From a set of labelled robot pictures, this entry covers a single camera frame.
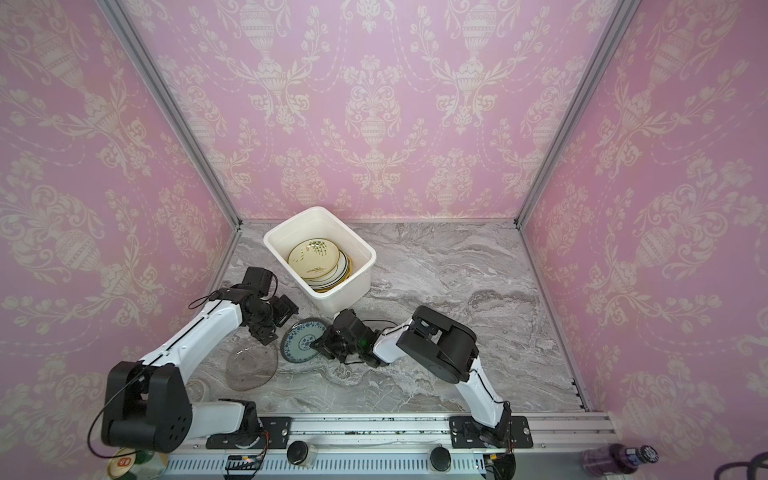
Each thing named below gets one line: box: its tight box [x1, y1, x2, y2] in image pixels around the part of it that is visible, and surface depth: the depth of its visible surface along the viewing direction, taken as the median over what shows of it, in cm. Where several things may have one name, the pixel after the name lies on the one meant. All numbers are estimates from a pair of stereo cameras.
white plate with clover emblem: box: [306, 249, 349, 290], surface depth 101 cm
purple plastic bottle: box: [581, 443, 659, 477], surface depth 60 cm
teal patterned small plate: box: [280, 318, 328, 364], surface depth 91 cm
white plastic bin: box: [263, 206, 377, 314], surface depth 102 cm
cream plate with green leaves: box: [287, 238, 340, 279], surface depth 105 cm
